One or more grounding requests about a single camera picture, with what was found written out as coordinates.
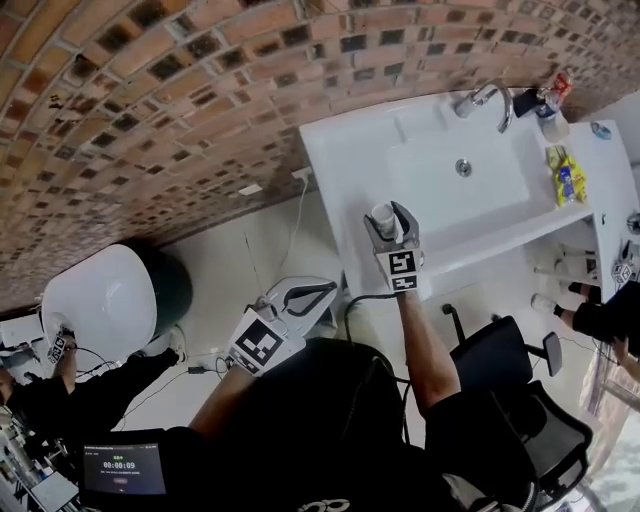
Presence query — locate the thin white cable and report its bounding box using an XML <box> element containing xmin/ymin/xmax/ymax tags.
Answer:
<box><xmin>276</xmin><ymin>177</ymin><xmax>310</xmax><ymax>282</ymax></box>

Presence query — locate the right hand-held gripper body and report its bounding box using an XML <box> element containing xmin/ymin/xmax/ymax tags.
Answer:
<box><xmin>371</xmin><ymin>237</ymin><xmax>427</xmax><ymax>297</ymax></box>

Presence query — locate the bottle with red cap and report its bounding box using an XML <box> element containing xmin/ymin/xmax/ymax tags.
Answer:
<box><xmin>542</xmin><ymin>112</ymin><xmax>572</xmax><ymax>144</ymax></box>

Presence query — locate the chrome faucet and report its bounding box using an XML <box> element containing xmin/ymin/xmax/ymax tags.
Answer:
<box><xmin>452</xmin><ymin>82</ymin><xmax>514</xmax><ymax>134</ymax></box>

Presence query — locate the person's left forearm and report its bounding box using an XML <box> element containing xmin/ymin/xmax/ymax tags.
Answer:
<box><xmin>187</xmin><ymin>366</ymin><xmax>257</xmax><ymax>442</ymax></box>

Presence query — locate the dark green barrel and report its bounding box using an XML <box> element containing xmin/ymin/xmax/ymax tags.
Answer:
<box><xmin>130</xmin><ymin>244</ymin><xmax>194</xmax><ymax>342</ymax></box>

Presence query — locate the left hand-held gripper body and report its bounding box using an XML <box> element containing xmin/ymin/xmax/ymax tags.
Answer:
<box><xmin>224</xmin><ymin>294</ymin><xmax>314</xmax><ymax>378</ymax></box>

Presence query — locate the person's black clothing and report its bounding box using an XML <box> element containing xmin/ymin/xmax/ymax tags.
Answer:
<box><xmin>159</xmin><ymin>337</ymin><xmax>544</xmax><ymax>512</ymax></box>

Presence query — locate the small white cup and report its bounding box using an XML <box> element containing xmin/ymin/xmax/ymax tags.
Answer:
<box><xmin>370</xmin><ymin>203</ymin><xmax>399</xmax><ymax>239</ymax></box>

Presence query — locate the yellow packet blue label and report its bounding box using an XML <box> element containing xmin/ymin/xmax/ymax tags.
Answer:
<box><xmin>551</xmin><ymin>157</ymin><xmax>589</xmax><ymax>208</ymax></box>

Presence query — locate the thick black cable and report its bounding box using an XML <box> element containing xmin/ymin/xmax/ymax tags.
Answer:
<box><xmin>343</xmin><ymin>293</ymin><xmax>417</xmax><ymax>446</ymax></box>

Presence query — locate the black tablet screen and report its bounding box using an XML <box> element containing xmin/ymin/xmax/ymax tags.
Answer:
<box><xmin>82</xmin><ymin>442</ymin><xmax>168</xmax><ymax>497</ymax></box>

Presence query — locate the black box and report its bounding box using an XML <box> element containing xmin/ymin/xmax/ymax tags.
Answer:
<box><xmin>512</xmin><ymin>88</ymin><xmax>544</xmax><ymax>119</ymax></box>

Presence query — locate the white oval basin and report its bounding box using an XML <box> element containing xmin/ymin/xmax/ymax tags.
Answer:
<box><xmin>40</xmin><ymin>243</ymin><xmax>159</xmax><ymax>362</ymax></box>

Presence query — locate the person's right forearm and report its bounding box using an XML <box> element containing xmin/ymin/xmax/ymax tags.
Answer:
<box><xmin>397</xmin><ymin>289</ymin><xmax>464</xmax><ymax>417</ymax></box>

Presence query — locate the white sink vanity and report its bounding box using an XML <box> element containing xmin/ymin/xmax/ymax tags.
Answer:
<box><xmin>298</xmin><ymin>82</ymin><xmax>597</xmax><ymax>302</ymax></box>

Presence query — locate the white side counter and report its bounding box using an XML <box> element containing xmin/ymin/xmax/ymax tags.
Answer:
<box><xmin>564</xmin><ymin>119</ymin><xmax>632</xmax><ymax>304</ymax></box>

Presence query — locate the window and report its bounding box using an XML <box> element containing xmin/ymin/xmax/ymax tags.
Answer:
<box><xmin>579</xmin><ymin>344</ymin><xmax>640</xmax><ymax>512</ymax></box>

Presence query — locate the black office chair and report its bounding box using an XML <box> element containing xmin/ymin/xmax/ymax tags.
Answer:
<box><xmin>439</xmin><ymin>302</ymin><xmax>595</xmax><ymax>501</ymax></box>

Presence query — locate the blue white bottle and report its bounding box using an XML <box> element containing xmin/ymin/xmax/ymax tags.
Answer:
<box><xmin>537</xmin><ymin>87</ymin><xmax>564</xmax><ymax>119</ymax></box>

